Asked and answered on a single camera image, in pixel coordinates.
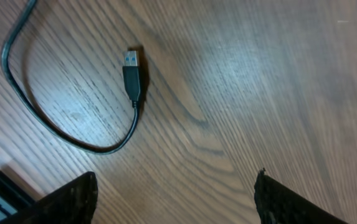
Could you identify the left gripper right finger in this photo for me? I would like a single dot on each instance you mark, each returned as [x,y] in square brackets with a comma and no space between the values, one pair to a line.
[275,203]

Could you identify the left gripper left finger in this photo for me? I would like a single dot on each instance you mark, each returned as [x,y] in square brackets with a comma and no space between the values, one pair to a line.
[72,203]

